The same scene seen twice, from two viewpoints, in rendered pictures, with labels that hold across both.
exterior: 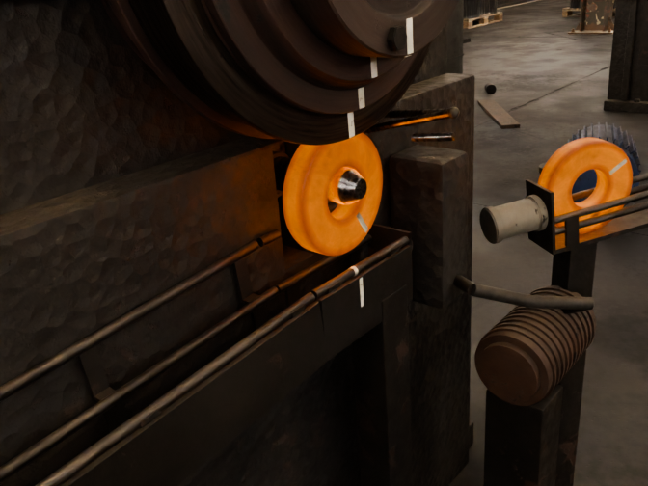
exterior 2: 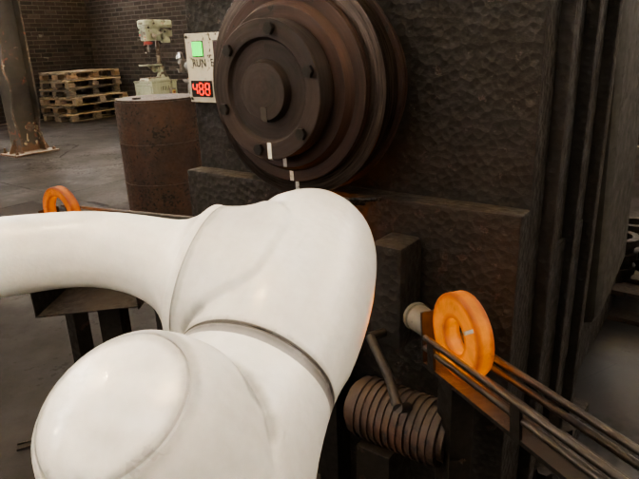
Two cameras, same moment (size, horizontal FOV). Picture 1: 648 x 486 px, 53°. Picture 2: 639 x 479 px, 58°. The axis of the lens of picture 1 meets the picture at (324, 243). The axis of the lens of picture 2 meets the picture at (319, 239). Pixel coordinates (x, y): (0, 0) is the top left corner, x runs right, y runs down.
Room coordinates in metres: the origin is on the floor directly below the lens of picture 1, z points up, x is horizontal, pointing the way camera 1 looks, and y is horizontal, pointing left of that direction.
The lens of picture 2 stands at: (0.65, -1.30, 1.21)
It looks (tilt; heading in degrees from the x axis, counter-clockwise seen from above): 19 degrees down; 84
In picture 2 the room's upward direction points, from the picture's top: 2 degrees counter-clockwise
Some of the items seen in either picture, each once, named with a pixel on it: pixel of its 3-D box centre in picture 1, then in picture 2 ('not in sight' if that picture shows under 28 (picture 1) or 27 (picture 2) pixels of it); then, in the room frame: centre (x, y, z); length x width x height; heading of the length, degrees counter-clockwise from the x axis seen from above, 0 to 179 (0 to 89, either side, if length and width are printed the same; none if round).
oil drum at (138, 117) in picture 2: not in sight; (164, 157); (-0.04, 2.97, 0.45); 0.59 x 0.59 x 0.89
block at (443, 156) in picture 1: (427, 226); (396, 290); (0.93, -0.16, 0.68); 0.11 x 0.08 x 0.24; 47
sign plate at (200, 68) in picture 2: not in sight; (222, 67); (0.57, 0.30, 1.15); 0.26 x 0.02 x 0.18; 137
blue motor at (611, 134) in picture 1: (599, 166); not in sight; (2.69, -1.23, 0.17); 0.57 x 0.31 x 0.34; 157
